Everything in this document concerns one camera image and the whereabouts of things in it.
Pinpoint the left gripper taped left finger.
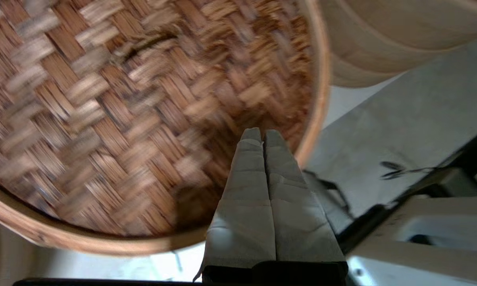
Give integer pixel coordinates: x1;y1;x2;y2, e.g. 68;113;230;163
195;128;277;280

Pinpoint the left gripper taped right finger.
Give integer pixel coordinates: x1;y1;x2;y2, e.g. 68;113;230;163
262;129;348;263

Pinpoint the pale woven bamboo steamer lid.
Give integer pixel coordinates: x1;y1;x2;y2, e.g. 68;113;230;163
0;0;332;257

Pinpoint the white black robot base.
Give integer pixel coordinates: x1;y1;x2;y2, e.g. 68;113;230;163
338;127;477;286

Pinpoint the bamboo steamer basket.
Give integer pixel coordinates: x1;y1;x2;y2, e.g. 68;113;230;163
329;52;408;89
320;0;477;76

